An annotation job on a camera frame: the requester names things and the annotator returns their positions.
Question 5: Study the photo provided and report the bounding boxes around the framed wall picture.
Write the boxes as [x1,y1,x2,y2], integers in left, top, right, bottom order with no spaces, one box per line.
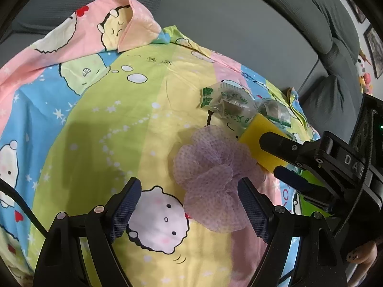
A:
[363,25,383,77]
[347,0,367,23]

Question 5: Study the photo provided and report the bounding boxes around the pastel cartoon printed blanket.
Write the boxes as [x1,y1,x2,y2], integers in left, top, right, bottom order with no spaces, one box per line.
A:
[0,0,321,287]

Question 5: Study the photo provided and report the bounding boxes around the yellow sponge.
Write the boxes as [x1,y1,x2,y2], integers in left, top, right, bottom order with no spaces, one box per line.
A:
[238,114,289,172]

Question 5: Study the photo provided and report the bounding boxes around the black cable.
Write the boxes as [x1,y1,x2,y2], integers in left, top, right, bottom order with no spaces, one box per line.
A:
[0,179,48,237]

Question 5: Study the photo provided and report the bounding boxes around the grey sofa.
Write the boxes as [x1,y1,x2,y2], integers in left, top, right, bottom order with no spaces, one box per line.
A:
[0,0,372,117]

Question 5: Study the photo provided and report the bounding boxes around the plush toys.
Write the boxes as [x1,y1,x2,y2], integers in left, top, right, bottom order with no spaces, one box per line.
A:
[357,49,374,94]

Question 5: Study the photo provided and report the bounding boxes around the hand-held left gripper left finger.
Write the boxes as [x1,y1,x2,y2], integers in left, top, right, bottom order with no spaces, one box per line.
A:
[33,177,142,287]

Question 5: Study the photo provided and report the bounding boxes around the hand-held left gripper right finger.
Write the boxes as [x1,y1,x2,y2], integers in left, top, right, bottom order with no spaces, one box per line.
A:
[236,177,349,287]

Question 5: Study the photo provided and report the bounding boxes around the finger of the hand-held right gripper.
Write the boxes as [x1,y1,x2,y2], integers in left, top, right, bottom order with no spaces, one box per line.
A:
[259,131,322,168]
[274,167,338,207]

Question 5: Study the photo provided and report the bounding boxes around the grey sofa cushion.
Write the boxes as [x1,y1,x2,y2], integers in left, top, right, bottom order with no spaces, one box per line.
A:
[299,75,364,135]
[295,0,360,75]

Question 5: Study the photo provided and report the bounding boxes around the clear green-printed plastic bag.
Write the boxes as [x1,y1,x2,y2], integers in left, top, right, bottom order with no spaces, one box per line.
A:
[197,81,261,135]
[257,99,295,129]

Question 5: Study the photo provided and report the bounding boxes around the purple mesh bath pouf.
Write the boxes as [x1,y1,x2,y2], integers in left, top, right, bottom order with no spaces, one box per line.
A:
[173,126,267,234]

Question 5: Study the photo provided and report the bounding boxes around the person's right hand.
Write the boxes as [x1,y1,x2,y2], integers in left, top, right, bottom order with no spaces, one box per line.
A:
[345,241,379,276]

